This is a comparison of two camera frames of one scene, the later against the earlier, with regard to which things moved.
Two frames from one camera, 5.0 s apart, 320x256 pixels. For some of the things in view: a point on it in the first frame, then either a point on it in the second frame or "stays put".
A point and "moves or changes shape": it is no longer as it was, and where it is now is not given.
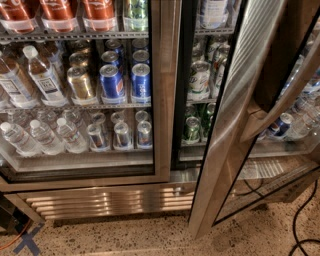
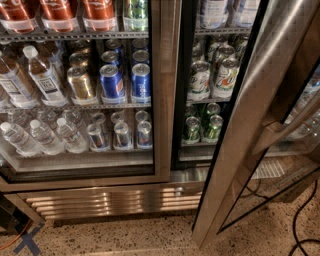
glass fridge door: (264, 145) moves or changes shape
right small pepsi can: (144, 134) stays put
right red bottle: (100, 15) stays put
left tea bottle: (16, 85) stays put
